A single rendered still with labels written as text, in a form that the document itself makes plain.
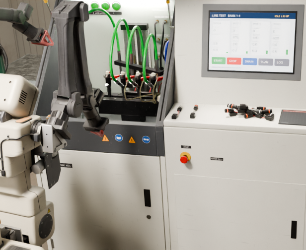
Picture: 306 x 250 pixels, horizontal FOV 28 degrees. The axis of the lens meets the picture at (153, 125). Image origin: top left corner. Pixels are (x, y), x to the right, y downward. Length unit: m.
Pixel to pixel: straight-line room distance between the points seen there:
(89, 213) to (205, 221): 0.62
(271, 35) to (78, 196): 1.26
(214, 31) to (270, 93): 0.40
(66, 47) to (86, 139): 0.78
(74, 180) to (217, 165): 0.75
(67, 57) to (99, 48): 1.06
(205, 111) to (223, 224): 0.57
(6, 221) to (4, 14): 0.87
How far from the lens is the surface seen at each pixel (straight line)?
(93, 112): 2.60
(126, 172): 3.06
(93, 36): 3.43
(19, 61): 5.60
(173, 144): 2.91
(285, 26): 2.94
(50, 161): 2.57
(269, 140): 2.82
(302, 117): 2.89
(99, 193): 3.18
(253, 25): 2.95
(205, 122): 2.84
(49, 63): 3.25
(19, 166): 2.49
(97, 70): 3.49
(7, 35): 6.04
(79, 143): 3.07
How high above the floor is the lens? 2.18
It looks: 25 degrees down
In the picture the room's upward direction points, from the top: 4 degrees counter-clockwise
